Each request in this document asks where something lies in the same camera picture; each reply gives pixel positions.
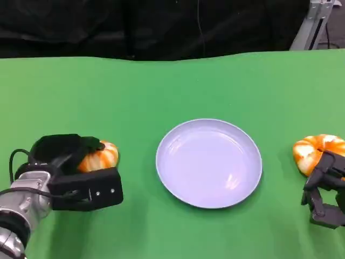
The aluminium frame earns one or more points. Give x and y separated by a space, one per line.
310 27

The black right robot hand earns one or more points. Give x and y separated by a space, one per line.
327 172

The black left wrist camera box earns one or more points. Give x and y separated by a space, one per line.
102 189

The green table cloth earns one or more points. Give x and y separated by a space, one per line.
172 89

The black backdrop curtain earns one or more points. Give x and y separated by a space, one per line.
107 27

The lilac plate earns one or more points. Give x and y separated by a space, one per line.
208 164

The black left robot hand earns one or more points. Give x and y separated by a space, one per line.
59 148

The orange white toy bread roll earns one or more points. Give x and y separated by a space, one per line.
306 153
103 157

